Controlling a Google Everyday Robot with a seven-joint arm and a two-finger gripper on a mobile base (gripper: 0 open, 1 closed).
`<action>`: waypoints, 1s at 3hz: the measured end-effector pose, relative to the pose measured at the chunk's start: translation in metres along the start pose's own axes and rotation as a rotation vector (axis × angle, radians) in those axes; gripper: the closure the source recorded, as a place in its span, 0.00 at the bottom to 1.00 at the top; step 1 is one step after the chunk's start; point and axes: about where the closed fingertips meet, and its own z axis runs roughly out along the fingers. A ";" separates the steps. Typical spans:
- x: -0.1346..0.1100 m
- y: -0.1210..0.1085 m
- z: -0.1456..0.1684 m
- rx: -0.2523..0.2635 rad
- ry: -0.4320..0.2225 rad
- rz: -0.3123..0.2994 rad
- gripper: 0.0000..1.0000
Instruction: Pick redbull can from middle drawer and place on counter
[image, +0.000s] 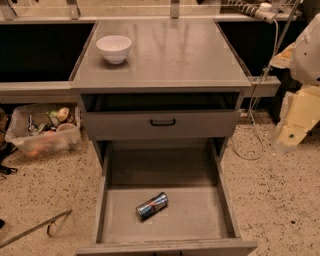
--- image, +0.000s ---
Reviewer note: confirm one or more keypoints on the white power strip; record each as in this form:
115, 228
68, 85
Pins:
262, 12

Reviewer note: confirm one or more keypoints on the clear plastic storage bin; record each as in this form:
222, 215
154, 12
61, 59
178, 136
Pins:
40, 129

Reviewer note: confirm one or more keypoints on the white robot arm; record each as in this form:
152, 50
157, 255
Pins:
302, 57

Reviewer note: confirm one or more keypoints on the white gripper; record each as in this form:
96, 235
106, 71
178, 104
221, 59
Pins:
307, 60

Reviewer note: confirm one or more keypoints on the blue silver redbull can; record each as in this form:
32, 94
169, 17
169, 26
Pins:
152, 206

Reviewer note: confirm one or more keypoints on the closed grey upper drawer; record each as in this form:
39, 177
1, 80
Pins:
136, 125

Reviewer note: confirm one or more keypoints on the black drawer handle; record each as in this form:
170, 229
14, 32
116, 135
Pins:
162, 123

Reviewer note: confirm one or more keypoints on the metal rod on floor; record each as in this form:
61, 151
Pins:
33, 229

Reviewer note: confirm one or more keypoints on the grey drawer cabinet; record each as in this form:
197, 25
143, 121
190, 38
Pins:
173, 65

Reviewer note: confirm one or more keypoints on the open grey middle drawer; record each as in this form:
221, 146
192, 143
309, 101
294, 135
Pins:
198, 221

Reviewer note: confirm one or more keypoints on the white ceramic bowl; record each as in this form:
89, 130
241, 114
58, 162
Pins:
114, 48

